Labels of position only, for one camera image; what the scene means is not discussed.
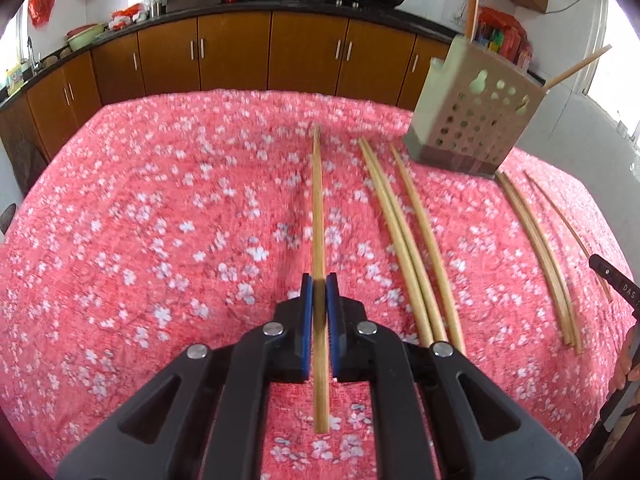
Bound brown lower kitchen cabinets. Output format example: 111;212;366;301
0;10;453;196

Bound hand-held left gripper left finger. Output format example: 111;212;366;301
55;274;315;480

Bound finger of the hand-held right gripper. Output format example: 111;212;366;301
588;254;623;291

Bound kitchen faucet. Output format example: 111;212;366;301
25;36;40;79

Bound black kitchen countertop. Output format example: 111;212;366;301
0;0;547;111

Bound person's right hand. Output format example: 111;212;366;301
612;321;640;392

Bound red bag of condiment bottles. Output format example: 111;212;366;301
475;7;532;72

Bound beige perforated chopstick holder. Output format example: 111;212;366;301
404;36;546;179

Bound yellow dish soap bottle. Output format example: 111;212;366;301
5;62;24;95

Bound hanging red plastic bag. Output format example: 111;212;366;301
27;0;59;29

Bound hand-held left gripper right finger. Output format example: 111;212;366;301
326;274;584;480

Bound bright window with cable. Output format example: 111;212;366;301
582;0;640;148

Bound red floral tablecloth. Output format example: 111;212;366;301
0;89;636;480

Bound green basin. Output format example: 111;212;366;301
66;22;108;52

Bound red and white bag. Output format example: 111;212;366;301
107;4;149;31

